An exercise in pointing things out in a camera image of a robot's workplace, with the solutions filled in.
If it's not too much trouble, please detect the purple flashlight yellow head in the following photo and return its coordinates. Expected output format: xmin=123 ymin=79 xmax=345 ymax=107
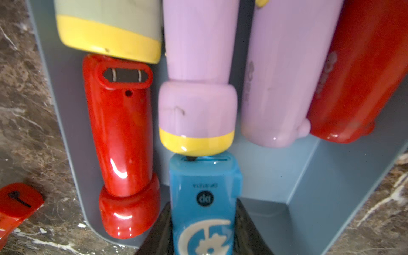
xmin=158 ymin=1 xmax=240 ymax=157
xmin=241 ymin=0 xmax=343 ymax=148

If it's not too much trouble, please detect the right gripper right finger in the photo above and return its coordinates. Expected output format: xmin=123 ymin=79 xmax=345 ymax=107
xmin=234 ymin=199 xmax=274 ymax=255

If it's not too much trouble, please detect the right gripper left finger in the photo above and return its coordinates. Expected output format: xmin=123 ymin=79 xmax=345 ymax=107
xmin=135 ymin=202 xmax=174 ymax=255

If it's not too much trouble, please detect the red flashlight white logo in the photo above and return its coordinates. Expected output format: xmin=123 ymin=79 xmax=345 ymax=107
xmin=83 ymin=54 xmax=160 ymax=239

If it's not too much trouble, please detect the blue plastic storage box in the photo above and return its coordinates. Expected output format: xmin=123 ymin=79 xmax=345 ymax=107
xmin=27 ymin=1 xmax=408 ymax=255

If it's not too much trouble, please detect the blue flashlight white logo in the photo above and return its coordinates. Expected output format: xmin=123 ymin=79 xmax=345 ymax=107
xmin=169 ymin=152 xmax=243 ymax=255

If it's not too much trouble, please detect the light green flashlight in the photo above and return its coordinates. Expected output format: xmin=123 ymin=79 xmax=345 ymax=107
xmin=54 ymin=0 xmax=163 ymax=64

